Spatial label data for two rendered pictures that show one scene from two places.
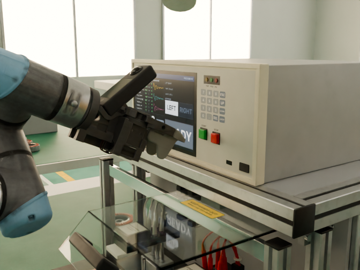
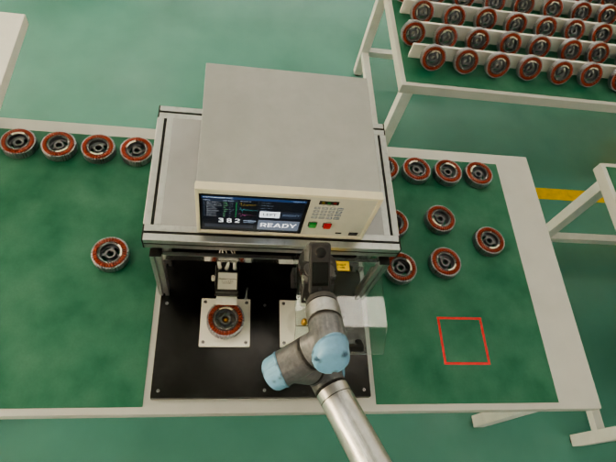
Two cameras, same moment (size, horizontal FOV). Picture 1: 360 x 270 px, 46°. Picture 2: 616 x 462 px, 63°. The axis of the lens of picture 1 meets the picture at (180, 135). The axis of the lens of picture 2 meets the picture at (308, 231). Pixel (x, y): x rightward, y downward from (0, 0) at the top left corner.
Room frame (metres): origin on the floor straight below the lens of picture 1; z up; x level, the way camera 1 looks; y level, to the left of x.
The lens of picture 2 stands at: (0.63, 0.58, 2.27)
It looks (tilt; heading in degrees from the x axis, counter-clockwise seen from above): 60 degrees down; 286
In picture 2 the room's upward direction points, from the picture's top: 19 degrees clockwise
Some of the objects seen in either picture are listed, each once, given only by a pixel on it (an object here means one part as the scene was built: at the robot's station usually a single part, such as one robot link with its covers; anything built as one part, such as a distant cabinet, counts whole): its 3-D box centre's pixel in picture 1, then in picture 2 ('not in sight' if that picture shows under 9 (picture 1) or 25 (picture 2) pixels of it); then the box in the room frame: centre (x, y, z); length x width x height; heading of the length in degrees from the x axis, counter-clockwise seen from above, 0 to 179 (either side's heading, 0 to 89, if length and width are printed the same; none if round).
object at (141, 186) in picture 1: (167, 200); (273, 259); (0.85, 0.03, 1.03); 0.62 x 0.01 x 0.03; 34
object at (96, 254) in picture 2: not in sight; (110, 254); (1.32, 0.20, 0.77); 0.11 x 0.11 x 0.04
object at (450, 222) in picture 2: not in sight; (439, 219); (0.49, -0.59, 0.77); 0.11 x 0.11 x 0.04
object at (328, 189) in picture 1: (245, 156); (275, 179); (0.98, -0.16, 1.09); 0.68 x 0.44 x 0.05; 34
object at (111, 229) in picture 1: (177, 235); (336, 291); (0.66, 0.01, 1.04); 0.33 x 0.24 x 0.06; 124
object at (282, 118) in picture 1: (250, 104); (285, 152); (0.97, -0.16, 1.22); 0.44 x 0.39 x 0.20; 34
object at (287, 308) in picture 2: not in sight; (303, 324); (0.70, 0.04, 0.78); 0.15 x 0.15 x 0.01; 34
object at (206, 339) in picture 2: not in sight; (225, 322); (0.90, 0.18, 0.78); 0.15 x 0.15 x 0.01; 34
